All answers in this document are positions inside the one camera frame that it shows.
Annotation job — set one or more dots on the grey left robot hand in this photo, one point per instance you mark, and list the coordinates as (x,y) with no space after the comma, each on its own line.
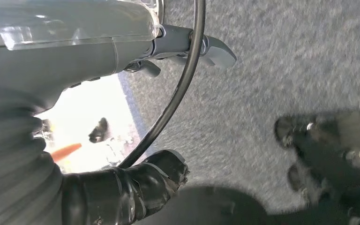
(59,62)

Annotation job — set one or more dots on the black robot foot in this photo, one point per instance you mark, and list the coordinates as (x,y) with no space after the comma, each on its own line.
(323,161)

